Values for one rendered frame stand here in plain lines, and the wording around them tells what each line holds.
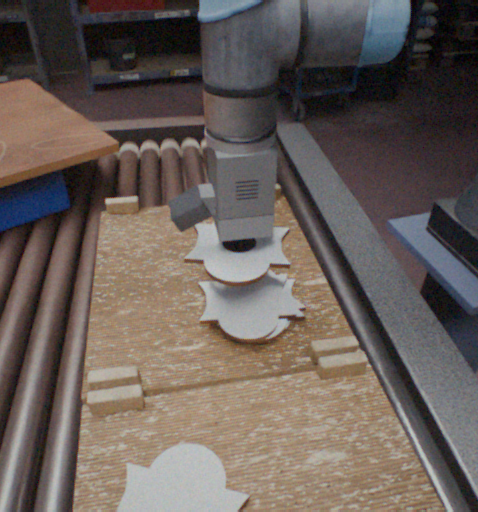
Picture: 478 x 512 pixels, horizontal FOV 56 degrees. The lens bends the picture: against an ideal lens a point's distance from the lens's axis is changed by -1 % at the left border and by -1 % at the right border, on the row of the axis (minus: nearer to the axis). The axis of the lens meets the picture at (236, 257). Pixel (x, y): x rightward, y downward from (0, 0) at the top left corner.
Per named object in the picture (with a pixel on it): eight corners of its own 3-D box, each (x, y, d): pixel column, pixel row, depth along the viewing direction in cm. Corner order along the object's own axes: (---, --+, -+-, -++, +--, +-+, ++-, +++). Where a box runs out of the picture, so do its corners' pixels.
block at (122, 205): (139, 208, 85) (137, 195, 83) (139, 213, 84) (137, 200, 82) (107, 211, 84) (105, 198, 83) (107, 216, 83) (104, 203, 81)
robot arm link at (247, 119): (208, 101, 42) (198, 75, 48) (209, 147, 45) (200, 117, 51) (286, 96, 43) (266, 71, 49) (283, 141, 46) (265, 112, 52)
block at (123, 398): (144, 396, 53) (141, 381, 51) (145, 410, 51) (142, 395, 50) (91, 404, 52) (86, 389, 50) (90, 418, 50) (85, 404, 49)
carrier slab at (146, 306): (283, 201, 90) (284, 194, 89) (363, 366, 58) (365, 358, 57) (102, 218, 85) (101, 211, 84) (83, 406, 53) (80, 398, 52)
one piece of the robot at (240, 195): (157, 95, 49) (170, 220, 59) (161, 127, 42) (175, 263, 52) (265, 88, 51) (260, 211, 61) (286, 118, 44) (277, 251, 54)
